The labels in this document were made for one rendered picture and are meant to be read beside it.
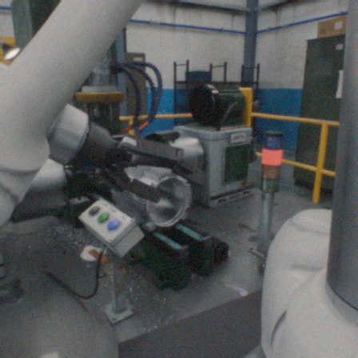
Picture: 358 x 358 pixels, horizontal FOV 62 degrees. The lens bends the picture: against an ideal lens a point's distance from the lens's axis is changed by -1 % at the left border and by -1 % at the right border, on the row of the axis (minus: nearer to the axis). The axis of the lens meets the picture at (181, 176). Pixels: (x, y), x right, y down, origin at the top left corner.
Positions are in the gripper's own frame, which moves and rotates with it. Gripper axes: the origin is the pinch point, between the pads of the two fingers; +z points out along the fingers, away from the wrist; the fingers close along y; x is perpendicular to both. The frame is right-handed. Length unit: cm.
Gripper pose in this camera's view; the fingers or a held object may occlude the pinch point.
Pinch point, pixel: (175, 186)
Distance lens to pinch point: 59.2
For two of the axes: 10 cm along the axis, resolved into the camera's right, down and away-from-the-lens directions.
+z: 7.5, 3.8, 5.4
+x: -1.2, 8.8, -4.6
